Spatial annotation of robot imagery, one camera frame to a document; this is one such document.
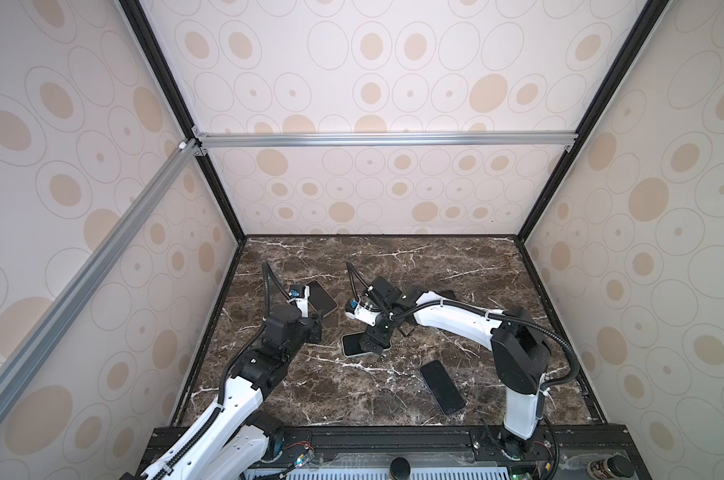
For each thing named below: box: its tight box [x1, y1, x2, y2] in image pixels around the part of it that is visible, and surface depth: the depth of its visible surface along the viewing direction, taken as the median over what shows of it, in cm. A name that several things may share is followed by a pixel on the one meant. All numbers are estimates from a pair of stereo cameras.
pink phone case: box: [314, 294, 338, 318], surface depth 102 cm
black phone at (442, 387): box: [420, 360, 465, 415], surface depth 85 cm
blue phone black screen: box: [307, 280, 337, 316], surface depth 102 cm
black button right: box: [603, 454, 635, 479], surface depth 65 cm
